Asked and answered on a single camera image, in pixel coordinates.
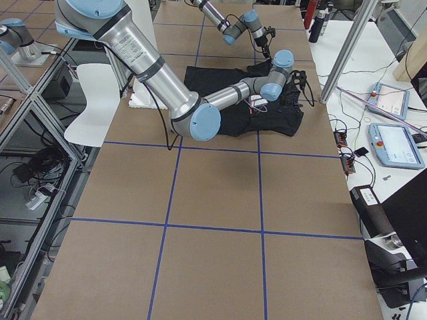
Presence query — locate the white power strip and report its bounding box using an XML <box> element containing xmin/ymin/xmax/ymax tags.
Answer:
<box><xmin>26</xmin><ymin>185</ymin><xmax>53</xmax><ymax>211</ymax></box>

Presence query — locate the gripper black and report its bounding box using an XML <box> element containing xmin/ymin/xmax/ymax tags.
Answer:
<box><xmin>255</xmin><ymin>27</ymin><xmax>276</xmax><ymax>59</ymax></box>
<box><xmin>287</xmin><ymin>70</ymin><xmax>306</xmax><ymax>92</ymax></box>

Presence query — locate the white plastic chair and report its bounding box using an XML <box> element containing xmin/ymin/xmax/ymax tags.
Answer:
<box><xmin>64</xmin><ymin>63</ymin><xmax>120</xmax><ymax>147</ymax></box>

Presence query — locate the teach pendant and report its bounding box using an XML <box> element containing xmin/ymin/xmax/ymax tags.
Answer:
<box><xmin>368</xmin><ymin>123</ymin><xmax>425</xmax><ymax>169</ymax></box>
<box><xmin>367</xmin><ymin>83</ymin><xmax>410</xmax><ymax>120</ymax></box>

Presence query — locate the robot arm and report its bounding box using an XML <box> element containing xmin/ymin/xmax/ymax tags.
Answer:
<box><xmin>185</xmin><ymin>1</ymin><xmax>276</xmax><ymax>59</ymax></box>
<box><xmin>55</xmin><ymin>1</ymin><xmax>294</xmax><ymax>141</ymax></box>

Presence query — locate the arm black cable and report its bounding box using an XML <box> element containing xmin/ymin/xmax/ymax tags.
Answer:
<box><xmin>99</xmin><ymin>39</ymin><xmax>183</xmax><ymax>151</ymax></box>

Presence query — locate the upper teach pendant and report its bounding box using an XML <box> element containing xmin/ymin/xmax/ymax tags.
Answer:
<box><xmin>367</xmin><ymin>83</ymin><xmax>410</xmax><ymax>120</ymax></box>

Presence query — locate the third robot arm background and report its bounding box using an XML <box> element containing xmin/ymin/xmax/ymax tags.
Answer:
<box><xmin>1</xmin><ymin>18</ymin><xmax>34</xmax><ymax>55</ymax></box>

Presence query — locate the aluminium frame post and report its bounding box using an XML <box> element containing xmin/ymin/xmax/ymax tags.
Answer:
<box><xmin>320</xmin><ymin>0</ymin><xmax>377</xmax><ymax>104</ymax></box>

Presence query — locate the black bottle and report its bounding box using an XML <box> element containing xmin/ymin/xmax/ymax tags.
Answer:
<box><xmin>308</xmin><ymin>10</ymin><xmax>327</xmax><ymax>43</ymax></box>

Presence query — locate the black monitor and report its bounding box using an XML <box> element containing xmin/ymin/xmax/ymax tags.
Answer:
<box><xmin>382</xmin><ymin>170</ymin><xmax>426</xmax><ymax>265</ymax></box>

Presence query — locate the lower teach pendant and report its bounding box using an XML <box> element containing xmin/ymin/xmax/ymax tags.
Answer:
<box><xmin>368</xmin><ymin>123</ymin><xmax>425</xmax><ymax>169</ymax></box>

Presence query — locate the black t-shirt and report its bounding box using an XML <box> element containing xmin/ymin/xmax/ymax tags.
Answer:
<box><xmin>184</xmin><ymin>60</ymin><xmax>304</xmax><ymax>137</ymax></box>

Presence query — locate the black device box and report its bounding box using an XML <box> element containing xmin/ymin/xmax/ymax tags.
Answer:
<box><xmin>350</xmin><ymin>185</ymin><xmax>394</xmax><ymax>237</ymax></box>

